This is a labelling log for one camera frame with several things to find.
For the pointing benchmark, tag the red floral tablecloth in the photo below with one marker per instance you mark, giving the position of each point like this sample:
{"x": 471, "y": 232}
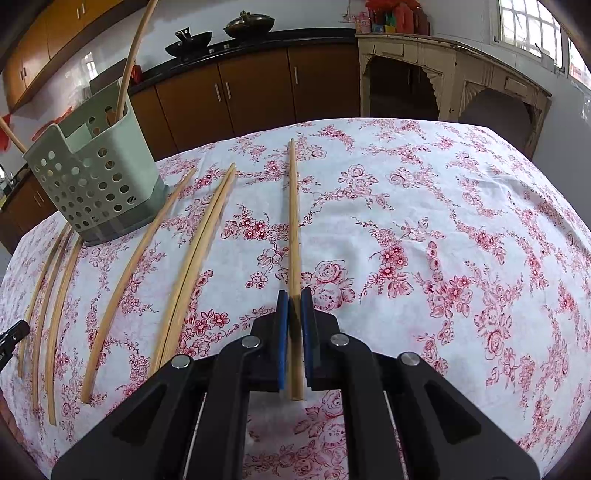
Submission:
{"x": 415, "y": 230}

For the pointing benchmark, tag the dark lidded pot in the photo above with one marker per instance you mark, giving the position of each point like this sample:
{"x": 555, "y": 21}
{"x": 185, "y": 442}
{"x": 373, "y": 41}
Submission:
{"x": 249, "y": 25}

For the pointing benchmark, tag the red paper packages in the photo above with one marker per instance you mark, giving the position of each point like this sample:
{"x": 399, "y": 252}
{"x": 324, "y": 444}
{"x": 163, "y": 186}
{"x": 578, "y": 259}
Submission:
{"x": 401, "y": 16}

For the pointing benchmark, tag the barred window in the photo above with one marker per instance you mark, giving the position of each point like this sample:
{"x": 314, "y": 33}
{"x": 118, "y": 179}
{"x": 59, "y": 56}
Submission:
{"x": 526, "y": 23}

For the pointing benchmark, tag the red plastic bag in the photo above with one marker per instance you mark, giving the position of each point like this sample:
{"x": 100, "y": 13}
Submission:
{"x": 5, "y": 131}

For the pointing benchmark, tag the brown base cabinets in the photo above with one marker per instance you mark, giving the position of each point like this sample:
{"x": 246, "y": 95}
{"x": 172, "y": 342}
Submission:
{"x": 258, "y": 92}

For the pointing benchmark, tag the green perforated utensil holder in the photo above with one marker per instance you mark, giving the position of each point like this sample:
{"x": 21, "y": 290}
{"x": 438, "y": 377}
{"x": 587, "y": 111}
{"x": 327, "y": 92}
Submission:
{"x": 92, "y": 184}

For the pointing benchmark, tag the black wok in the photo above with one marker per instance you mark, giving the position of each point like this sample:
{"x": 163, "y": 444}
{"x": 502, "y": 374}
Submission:
{"x": 189, "y": 46}

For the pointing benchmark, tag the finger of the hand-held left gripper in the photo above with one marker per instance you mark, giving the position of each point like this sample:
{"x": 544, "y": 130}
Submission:
{"x": 16, "y": 332}

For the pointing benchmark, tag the red food packets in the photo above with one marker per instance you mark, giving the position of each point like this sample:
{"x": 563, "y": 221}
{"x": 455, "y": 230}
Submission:
{"x": 46, "y": 130}

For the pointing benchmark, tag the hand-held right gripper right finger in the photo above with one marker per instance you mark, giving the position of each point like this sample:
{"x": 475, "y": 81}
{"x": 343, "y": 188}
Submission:
{"x": 308, "y": 341}

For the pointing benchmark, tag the pink tin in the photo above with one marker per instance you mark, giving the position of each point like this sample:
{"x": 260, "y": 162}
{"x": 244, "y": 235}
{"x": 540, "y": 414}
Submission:
{"x": 363, "y": 22}

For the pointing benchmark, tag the orange wooden wall cabinets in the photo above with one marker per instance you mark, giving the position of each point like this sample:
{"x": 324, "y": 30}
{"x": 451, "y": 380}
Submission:
{"x": 46, "y": 37}

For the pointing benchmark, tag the cream wooden side table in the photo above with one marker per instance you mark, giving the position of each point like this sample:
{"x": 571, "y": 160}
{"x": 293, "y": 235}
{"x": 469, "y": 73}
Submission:
{"x": 443, "y": 60}

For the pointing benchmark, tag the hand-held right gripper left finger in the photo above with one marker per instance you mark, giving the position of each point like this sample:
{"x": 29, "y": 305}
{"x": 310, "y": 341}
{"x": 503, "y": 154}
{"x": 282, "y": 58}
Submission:
{"x": 282, "y": 341}

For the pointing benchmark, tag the small red container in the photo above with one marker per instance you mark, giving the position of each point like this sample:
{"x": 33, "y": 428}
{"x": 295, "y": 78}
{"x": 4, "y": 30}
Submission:
{"x": 136, "y": 74}

